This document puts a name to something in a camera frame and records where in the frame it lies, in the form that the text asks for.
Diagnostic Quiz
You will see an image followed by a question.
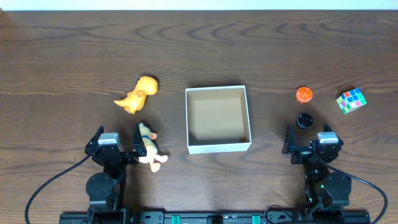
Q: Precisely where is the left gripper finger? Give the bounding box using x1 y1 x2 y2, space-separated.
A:
133 124 147 157
85 126 104 153

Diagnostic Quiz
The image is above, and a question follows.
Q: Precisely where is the black round container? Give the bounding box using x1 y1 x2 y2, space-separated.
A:
295 112 314 129

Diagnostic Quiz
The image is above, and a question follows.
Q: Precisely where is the multicoloured puzzle cube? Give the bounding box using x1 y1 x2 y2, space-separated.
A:
336 88 367 114

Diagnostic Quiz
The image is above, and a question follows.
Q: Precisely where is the orange round container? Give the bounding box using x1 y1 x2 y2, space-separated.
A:
295 86 313 103

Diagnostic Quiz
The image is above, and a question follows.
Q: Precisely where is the white cardboard box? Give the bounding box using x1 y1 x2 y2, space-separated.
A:
185 85 252 154

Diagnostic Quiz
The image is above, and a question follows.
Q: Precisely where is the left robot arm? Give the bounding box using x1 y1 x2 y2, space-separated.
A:
85 124 147 224

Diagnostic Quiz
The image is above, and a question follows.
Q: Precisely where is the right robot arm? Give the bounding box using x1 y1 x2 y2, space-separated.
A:
282 123 352 223

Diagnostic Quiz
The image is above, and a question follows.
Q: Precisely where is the yellow plush duck toy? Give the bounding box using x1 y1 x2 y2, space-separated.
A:
139 123 169 173

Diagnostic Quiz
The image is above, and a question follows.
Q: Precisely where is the orange rubber dinosaur toy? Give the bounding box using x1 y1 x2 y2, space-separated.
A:
114 76 158 114

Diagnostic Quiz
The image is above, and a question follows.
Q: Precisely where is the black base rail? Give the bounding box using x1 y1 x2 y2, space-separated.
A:
58 210 371 224

